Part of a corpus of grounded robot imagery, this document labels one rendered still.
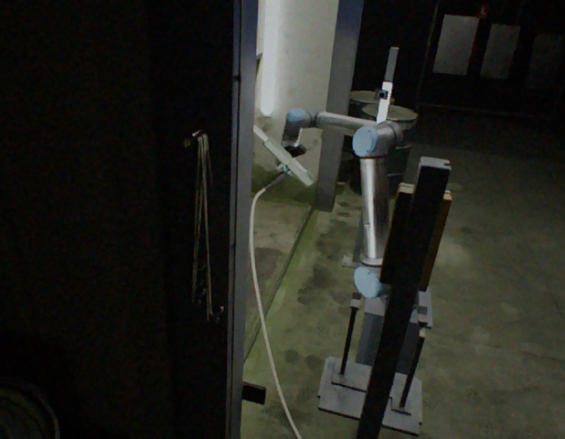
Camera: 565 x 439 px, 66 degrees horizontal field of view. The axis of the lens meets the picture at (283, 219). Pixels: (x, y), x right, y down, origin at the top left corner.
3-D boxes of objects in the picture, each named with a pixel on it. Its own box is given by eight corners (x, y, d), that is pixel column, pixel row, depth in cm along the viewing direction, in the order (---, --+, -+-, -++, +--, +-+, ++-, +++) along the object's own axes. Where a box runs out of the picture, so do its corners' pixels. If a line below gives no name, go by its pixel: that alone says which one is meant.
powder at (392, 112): (358, 105, 470) (358, 104, 470) (408, 109, 472) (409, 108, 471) (367, 119, 423) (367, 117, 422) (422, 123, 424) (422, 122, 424)
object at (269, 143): (282, 199, 223) (316, 176, 212) (282, 206, 219) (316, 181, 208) (210, 135, 201) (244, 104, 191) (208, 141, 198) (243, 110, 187)
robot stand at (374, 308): (404, 376, 253) (430, 287, 223) (403, 421, 227) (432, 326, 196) (351, 363, 259) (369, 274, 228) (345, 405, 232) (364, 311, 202)
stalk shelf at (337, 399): (317, 410, 137) (317, 407, 137) (328, 358, 157) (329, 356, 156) (418, 437, 131) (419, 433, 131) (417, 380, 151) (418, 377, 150)
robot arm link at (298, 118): (303, 105, 228) (297, 126, 236) (283, 107, 222) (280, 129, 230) (313, 113, 222) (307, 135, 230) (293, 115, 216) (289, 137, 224)
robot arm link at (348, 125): (417, 123, 184) (319, 105, 236) (396, 125, 178) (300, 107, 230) (414, 150, 188) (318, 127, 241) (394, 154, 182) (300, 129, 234)
